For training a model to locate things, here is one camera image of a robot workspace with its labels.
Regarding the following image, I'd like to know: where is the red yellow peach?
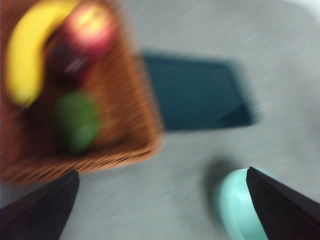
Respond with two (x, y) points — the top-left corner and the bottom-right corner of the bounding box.
(58, 2), (120, 83)

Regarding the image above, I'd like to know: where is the dark purple plum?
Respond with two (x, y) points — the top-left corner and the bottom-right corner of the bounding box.
(47, 41), (87, 88)

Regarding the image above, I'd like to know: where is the brown wicker basket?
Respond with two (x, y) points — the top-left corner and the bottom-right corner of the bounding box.
(0, 0), (167, 186)

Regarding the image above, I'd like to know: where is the black rectangular tray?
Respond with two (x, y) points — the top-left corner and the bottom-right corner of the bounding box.
(141, 51), (263, 132)

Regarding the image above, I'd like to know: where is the yellow banana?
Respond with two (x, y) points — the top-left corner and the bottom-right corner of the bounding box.
(4, 0), (82, 108)

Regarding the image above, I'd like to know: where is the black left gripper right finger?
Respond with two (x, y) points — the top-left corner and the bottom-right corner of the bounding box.
(245, 166), (320, 240)

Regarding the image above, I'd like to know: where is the green avocado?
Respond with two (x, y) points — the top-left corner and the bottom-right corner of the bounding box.
(51, 90), (102, 155)

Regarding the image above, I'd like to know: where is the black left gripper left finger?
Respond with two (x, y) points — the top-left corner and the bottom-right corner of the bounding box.
(0, 169), (81, 240)

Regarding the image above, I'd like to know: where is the teal ceramic bowl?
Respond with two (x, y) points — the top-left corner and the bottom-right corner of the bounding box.
(212, 167), (270, 240)

